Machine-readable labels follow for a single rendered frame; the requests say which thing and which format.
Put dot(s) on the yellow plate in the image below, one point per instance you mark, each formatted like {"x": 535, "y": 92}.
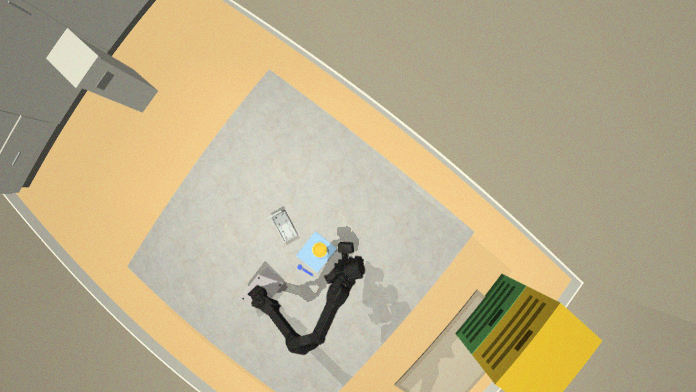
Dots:
{"x": 319, "y": 250}

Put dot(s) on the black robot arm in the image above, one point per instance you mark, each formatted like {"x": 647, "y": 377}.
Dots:
{"x": 336, "y": 296}

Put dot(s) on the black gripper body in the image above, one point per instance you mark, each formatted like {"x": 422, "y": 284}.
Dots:
{"x": 344, "y": 248}

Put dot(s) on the light blue mat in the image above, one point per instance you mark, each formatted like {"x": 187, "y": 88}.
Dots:
{"x": 306, "y": 255}

